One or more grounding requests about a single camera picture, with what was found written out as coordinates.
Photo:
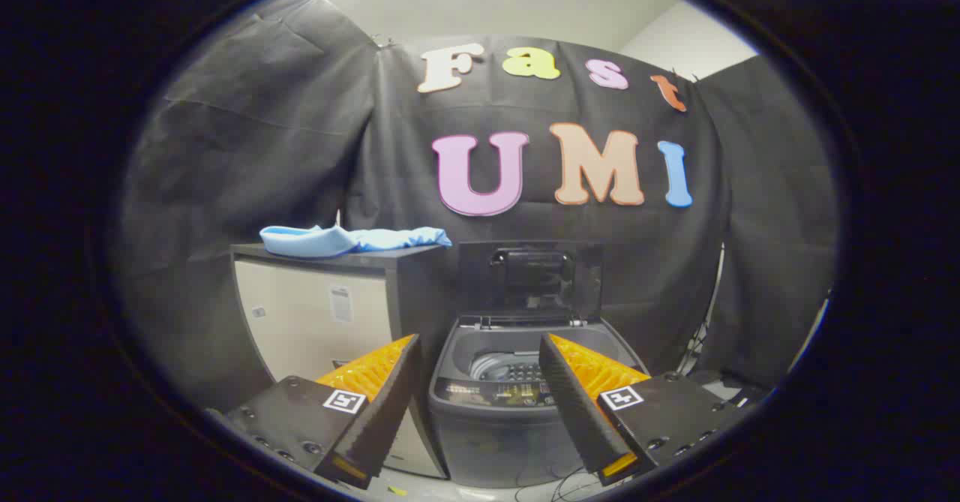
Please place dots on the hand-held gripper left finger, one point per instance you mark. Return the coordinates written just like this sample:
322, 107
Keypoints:
390, 412

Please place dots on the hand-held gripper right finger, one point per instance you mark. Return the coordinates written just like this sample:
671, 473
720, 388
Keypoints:
574, 412

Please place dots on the grey washing machine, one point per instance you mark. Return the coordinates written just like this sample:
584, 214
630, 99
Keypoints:
487, 434

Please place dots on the light blue garment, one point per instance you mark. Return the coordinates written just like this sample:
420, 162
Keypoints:
337, 239

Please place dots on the black backdrop cloth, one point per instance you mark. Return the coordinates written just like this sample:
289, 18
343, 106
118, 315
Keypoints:
300, 157

